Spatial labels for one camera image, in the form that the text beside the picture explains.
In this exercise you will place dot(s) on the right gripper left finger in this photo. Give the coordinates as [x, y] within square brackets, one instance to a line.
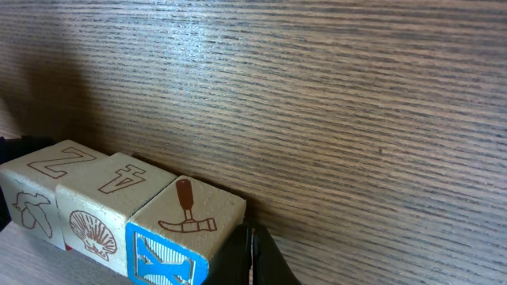
[14, 148]

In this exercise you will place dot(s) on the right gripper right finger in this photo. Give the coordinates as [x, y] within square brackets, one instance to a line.
[250, 256]

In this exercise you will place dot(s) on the plain block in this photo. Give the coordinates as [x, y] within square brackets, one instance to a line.
[29, 183]

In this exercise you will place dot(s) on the blue X block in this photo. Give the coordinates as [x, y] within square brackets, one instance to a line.
[174, 237]

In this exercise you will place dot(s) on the block with red drawing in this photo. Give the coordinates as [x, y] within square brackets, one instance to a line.
[95, 205]

